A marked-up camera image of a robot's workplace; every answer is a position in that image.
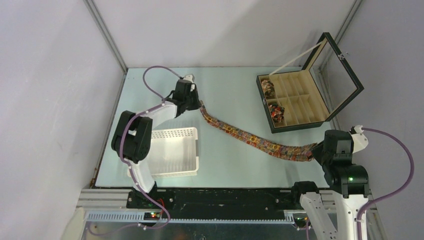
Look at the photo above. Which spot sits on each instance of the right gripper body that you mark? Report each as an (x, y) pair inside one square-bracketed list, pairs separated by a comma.
[(320, 153)]

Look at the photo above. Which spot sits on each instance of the rolled tie compartment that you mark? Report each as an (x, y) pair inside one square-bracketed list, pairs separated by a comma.
[(268, 88), (276, 112)]

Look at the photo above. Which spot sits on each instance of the rolled tie far compartment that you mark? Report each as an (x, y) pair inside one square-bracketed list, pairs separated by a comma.
[(268, 88)]

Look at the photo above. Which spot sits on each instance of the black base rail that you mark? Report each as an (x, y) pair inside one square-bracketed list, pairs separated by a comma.
[(234, 204)]

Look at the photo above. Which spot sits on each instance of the white perforated plastic basket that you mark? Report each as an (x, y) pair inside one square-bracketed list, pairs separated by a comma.
[(173, 153)]

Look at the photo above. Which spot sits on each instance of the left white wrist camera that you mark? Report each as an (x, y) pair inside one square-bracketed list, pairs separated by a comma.
[(190, 78)]

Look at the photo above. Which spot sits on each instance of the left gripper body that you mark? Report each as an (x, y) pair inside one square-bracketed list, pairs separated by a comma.
[(192, 101)]

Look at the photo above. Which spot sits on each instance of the colourful patterned tie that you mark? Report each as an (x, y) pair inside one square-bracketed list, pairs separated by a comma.
[(285, 152)]

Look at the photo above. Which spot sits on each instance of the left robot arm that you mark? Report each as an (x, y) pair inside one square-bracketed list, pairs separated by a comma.
[(133, 134)]

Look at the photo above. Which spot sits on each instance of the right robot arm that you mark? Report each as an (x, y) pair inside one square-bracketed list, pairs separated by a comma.
[(348, 182)]

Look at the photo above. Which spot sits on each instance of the rolled tie near compartment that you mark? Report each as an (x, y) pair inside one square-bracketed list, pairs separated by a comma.
[(276, 112)]

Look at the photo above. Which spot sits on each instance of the black compartment tie box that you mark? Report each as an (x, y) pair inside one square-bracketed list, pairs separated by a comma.
[(314, 87)]

